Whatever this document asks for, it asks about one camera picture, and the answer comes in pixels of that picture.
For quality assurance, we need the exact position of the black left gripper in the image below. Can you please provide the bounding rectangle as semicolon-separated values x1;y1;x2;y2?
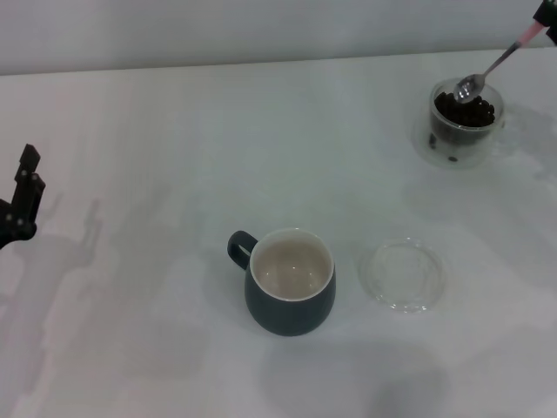
0;143;47;252

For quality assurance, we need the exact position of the pink-handled metal spoon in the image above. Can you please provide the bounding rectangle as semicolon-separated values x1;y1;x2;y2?
453;24;545;105

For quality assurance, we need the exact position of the dark teal ceramic mug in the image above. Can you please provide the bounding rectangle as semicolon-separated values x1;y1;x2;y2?
225;226;338;337

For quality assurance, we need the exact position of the clear glass saucer with beans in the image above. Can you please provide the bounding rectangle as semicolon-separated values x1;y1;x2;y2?
411;104;493;172

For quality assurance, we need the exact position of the empty clear glass saucer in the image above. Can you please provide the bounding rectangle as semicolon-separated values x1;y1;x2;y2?
359;237;449;315

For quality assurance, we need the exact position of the clear double-wall glass cup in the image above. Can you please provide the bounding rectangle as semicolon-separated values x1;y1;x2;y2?
428;78;508;147

